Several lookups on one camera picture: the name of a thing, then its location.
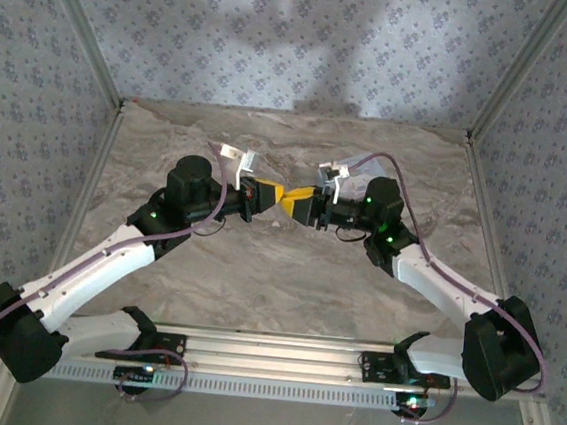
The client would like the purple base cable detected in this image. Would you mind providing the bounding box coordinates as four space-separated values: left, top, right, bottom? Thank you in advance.
399 373 460 425
114 344 192 409

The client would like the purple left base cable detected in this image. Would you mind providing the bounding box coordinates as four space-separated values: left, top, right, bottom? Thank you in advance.
114 344 192 409

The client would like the aluminium frame post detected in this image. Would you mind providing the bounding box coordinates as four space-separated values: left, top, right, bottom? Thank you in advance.
25 0 136 111
465 0 567 150

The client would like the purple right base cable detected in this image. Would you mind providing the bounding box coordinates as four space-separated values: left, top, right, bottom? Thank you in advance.
399 373 460 425

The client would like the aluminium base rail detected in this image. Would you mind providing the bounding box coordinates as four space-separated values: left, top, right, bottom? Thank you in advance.
56 311 452 396

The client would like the white slotted cable duct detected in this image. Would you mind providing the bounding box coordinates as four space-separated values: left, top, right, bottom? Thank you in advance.
45 356 403 414

